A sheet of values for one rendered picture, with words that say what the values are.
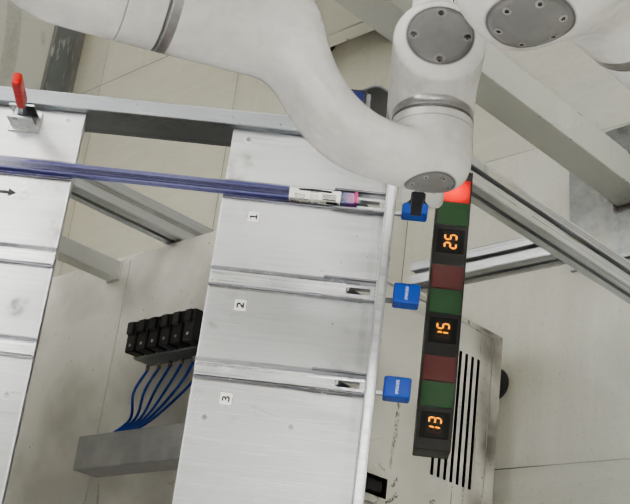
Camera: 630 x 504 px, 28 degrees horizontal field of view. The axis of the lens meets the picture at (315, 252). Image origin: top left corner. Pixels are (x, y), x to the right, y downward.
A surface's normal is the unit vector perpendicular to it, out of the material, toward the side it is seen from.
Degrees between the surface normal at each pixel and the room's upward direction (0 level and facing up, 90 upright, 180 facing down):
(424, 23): 41
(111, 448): 0
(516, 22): 82
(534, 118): 90
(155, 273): 0
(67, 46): 90
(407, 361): 90
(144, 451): 0
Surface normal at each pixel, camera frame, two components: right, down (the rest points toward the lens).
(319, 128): -0.67, 0.54
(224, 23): 0.25, 0.34
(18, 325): -0.01, -0.39
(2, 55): 0.73, -0.18
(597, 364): -0.68, -0.36
